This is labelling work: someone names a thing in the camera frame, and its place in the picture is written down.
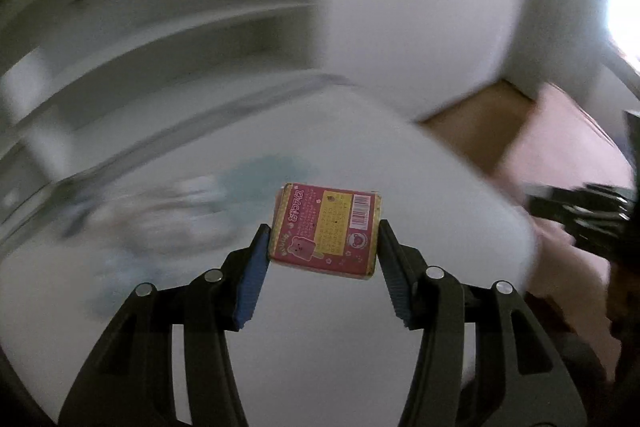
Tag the light blue cigarette box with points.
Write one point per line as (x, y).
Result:
(260, 179)

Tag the pink bed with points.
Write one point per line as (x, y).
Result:
(559, 151)

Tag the crumpled white tissue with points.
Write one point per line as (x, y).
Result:
(183, 218)

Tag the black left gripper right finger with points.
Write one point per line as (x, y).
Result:
(484, 358)

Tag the red snack box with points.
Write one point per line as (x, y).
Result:
(326, 230)

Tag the white desk with shelves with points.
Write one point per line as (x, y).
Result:
(101, 98)

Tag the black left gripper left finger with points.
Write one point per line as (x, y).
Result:
(127, 378)

